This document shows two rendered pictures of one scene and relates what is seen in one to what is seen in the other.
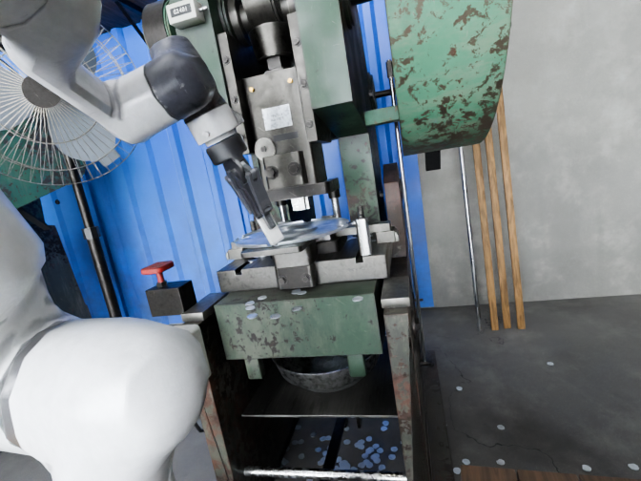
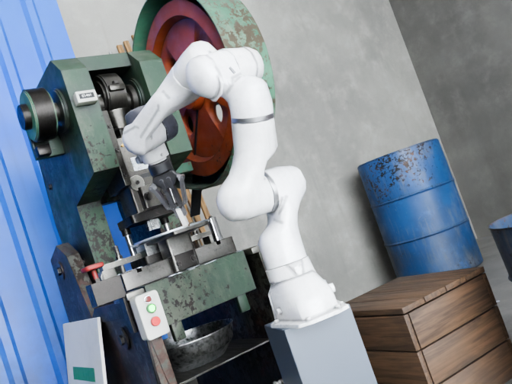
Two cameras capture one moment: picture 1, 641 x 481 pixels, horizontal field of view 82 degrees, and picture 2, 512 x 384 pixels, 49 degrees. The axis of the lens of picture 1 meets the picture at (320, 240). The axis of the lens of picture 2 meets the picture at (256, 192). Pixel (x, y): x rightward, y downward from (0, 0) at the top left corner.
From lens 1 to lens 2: 1.52 m
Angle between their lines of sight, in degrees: 51
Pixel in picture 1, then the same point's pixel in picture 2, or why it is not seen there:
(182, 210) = not seen: outside the picture
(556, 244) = not seen: hidden behind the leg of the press
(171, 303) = (114, 289)
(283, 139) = (147, 176)
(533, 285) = not seen: hidden behind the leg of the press
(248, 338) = (173, 305)
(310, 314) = (211, 273)
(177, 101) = (172, 132)
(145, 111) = (160, 136)
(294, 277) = (186, 259)
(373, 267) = (227, 245)
